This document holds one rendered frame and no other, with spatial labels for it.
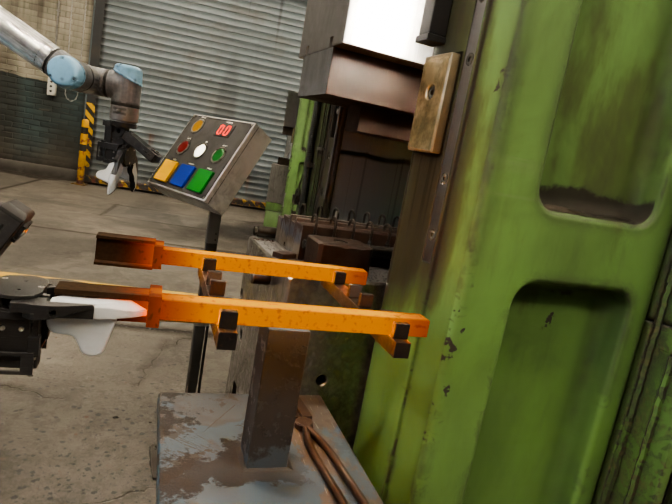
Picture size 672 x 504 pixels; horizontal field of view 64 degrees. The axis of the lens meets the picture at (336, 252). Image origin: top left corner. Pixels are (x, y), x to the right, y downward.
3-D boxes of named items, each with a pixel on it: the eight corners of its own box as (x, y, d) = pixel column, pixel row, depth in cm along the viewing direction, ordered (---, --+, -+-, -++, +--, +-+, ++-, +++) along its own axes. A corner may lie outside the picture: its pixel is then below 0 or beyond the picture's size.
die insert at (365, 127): (356, 131, 119) (361, 104, 118) (344, 130, 126) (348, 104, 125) (467, 154, 130) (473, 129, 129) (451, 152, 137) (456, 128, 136)
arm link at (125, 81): (117, 64, 151) (147, 70, 151) (113, 104, 152) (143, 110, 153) (107, 60, 143) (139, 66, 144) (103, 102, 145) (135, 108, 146)
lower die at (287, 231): (297, 259, 117) (303, 221, 115) (274, 240, 135) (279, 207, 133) (457, 275, 133) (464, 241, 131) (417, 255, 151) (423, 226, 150)
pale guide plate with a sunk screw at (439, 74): (430, 152, 93) (451, 51, 90) (406, 149, 101) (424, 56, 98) (441, 154, 94) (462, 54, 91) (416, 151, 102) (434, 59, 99)
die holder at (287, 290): (254, 484, 109) (289, 275, 101) (224, 396, 144) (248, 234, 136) (478, 469, 131) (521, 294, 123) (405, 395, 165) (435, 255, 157)
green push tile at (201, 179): (199, 192, 152) (213, 171, 154) (185, 188, 157) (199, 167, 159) (203, 195, 153) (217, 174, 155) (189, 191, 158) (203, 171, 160)
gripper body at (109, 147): (108, 162, 156) (112, 120, 154) (136, 167, 156) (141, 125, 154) (95, 162, 148) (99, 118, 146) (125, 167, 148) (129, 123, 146)
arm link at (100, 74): (58, 56, 139) (102, 65, 140) (76, 63, 150) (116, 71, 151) (56, 87, 140) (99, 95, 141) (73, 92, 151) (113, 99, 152)
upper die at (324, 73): (325, 93, 111) (333, 46, 109) (297, 97, 129) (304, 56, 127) (489, 131, 127) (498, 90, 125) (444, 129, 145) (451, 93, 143)
